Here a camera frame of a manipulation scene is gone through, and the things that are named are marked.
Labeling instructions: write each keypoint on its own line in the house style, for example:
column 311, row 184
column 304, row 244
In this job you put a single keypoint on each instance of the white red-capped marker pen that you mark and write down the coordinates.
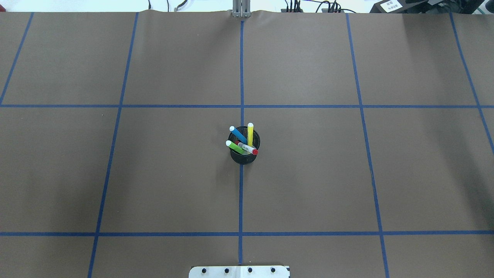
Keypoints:
column 247, row 148

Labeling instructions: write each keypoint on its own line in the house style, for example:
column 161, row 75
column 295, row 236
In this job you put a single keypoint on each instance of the blue marker pen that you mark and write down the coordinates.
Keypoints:
column 238, row 134

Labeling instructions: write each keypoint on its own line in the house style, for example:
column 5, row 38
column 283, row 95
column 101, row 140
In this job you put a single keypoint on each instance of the yellow marker pen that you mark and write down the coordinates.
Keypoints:
column 250, row 134

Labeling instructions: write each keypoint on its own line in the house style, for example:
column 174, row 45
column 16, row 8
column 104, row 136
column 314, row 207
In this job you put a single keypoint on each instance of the green marker pen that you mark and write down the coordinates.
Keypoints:
column 234, row 147

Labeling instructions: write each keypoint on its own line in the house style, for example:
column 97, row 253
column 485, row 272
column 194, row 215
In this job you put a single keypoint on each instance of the black mesh pen cup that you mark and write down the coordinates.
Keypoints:
column 247, row 157

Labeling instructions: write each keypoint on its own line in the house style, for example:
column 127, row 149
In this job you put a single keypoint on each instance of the grey metal post bracket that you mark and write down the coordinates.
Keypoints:
column 241, row 8

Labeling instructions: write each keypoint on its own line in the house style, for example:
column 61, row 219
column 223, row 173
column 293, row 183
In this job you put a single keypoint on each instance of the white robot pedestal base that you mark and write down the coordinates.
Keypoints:
column 262, row 271

